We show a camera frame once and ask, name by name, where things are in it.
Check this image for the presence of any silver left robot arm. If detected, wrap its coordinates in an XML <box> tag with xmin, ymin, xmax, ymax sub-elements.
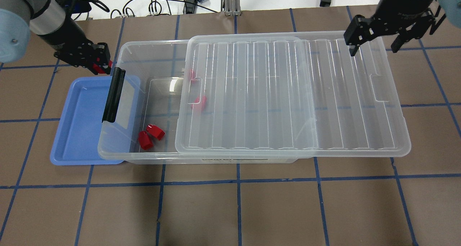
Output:
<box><xmin>0</xmin><ymin>0</ymin><xmax>112</xmax><ymax>75</ymax></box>

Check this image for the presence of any red block in box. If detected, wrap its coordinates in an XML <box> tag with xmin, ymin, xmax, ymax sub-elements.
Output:
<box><xmin>189</xmin><ymin>69</ymin><xmax>197</xmax><ymax>82</ymax></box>
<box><xmin>146</xmin><ymin>124</ymin><xmax>166</xmax><ymax>141</ymax></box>
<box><xmin>138</xmin><ymin>130</ymin><xmax>154</xmax><ymax>151</ymax></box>
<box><xmin>191</xmin><ymin>95</ymin><xmax>207</xmax><ymax>112</ymax></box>

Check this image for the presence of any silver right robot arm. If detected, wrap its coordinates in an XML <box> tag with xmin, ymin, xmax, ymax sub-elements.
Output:
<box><xmin>344</xmin><ymin>0</ymin><xmax>461</xmax><ymax>56</ymax></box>

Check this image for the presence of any red block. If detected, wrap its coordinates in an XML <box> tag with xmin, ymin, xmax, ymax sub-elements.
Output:
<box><xmin>189</xmin><ymin>69</ymin><xmax>197</xmax><ymax>82</ymax></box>
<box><xmin>92</xmin><ymin>60</ymin><xmax>113</xmax><ymax>74</ymax></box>
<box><xmin>146</xmin><ymin>124</ymin><xmax>166</xmax><ymax>141</ymax></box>
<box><xmin>138</xmin><ymin>130</ymin><xmax>154</xmax><ymax>151</ymax></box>
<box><xmin>191</xmin><ymin>95</ymin><xmax>207</xmax><ymax>112</ymax></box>

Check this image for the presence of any clear plastic box lid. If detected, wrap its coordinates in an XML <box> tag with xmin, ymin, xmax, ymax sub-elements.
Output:
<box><xmin>175</xmin><ymin>31</ymin><xmax>411</xmax><ymax>160</ymax></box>

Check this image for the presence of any aluminium frame post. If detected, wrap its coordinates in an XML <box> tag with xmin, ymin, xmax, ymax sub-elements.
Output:
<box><xmin>221</xmin><ymin>0</ymin><xmax>242</xmax><ymax>16</ymax></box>

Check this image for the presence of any black box latch handle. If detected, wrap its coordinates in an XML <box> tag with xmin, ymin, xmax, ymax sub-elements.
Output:
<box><xmin>102</xmin><ymin>67</ymin><xmax>126</xmax><ymax>123</ymax></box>

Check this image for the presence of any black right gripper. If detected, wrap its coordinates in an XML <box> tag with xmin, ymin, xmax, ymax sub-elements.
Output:
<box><xmin>344</xmin><ymin>0</ymin><xmax>436</xmax><ymax>57</ymax></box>

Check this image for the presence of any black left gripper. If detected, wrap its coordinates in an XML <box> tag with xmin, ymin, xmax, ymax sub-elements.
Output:
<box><xmin>40</xmin><ymin>12</ymin><xmax>113</xmax><ymax>76</ymax></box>

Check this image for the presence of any blue plastic tray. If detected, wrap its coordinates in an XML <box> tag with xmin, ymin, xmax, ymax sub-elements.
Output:
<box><xmin>50</xmin><ymin>76</ymin><xmax>144</xmax><ymax>165</ymax></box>

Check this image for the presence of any clear plastic storage box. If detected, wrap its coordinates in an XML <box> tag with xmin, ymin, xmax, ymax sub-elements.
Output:
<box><xmin>117</xmin><ymin>35</ymin><xmax>318</xmax><ymax>164</ymax></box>

